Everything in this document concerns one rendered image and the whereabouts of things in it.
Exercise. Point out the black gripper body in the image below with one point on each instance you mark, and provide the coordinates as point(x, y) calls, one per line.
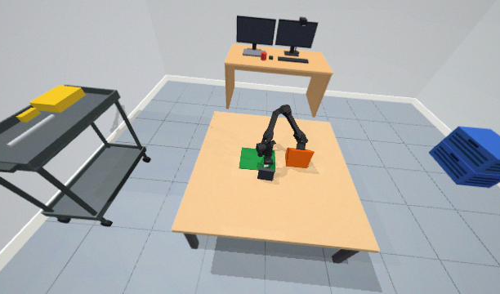
point(268, 159)

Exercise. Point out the green circuit board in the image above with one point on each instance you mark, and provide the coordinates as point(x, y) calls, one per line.
point(250, 160)

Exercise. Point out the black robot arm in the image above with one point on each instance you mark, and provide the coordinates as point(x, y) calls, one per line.
point(267, 143)

